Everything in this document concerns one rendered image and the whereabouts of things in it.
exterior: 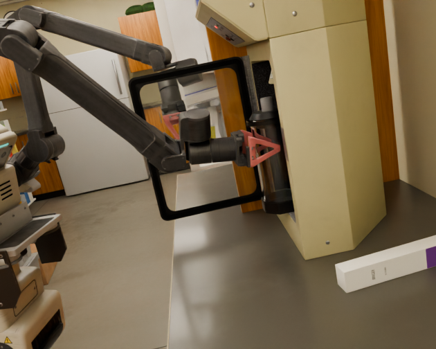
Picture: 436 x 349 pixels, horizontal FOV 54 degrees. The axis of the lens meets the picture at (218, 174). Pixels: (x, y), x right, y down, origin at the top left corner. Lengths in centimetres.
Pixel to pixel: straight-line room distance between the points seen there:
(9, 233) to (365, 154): 96
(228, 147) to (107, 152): 499
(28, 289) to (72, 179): 473
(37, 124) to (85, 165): 462
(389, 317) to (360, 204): 31
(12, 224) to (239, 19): 86
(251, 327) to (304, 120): 41
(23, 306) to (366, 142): 105
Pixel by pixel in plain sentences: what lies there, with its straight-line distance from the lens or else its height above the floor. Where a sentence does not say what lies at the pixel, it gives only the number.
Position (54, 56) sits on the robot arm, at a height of 146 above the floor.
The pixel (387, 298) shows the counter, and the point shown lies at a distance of 83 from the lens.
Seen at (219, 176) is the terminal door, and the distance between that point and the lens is 119.
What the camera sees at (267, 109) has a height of 126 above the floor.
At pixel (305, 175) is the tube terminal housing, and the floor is 113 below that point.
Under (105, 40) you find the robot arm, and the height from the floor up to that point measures 150.
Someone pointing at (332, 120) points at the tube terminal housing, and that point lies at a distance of 90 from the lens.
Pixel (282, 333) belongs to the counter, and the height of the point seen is 94.
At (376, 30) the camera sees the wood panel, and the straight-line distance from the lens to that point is 133.
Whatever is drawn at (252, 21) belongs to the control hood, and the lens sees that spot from 86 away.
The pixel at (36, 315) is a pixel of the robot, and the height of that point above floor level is 80.
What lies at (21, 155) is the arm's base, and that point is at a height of 123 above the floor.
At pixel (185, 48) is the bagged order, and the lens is 226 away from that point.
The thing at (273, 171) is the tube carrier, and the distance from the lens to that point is 100.
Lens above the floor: 139
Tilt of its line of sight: 15 degrees down
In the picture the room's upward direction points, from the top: 12 degrees counter-clockwise
